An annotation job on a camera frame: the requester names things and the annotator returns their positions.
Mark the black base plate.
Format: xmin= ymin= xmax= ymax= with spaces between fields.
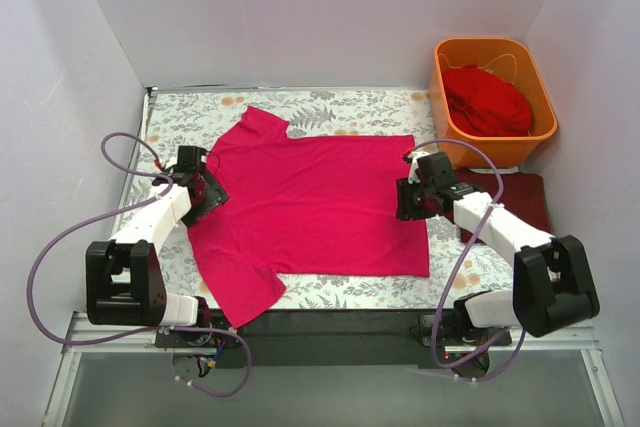
xmin=154 ymin=309 xmax=500 ymax=369

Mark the pink t shirt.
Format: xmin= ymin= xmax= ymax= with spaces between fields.
xmin=188 ymin=107 xmax=429 ymax=328

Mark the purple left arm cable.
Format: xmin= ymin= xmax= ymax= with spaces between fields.
xmin=26 ymin=131 xmax=254 ymax=397

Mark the red t shirt in basket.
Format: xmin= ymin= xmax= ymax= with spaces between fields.
xmin=442 ymin=65 xmax=533 ymax=137

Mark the aluminium frame rail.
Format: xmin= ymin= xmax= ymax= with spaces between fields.
xmin=44 ymin=310 xmax=625 ymax=426

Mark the folded maroon t shirt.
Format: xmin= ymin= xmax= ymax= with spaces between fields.
xmin=456 ymin=168 xmax=552 ymax=233

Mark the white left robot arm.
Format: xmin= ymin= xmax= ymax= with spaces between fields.
xmin=85 ymin=146 xmax=229 ymax=347

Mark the orange plastic basket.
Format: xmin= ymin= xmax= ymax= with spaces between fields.
xmin=429 ymin=37 xmax=558 ymax=168

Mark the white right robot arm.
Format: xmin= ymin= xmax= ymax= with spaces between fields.
xmin=396 ymin=151 xmax=600 ymax=345

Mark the floral table cloth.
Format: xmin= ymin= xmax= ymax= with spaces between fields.
xmin=107 ymin=89 xmax=512 ymax=310

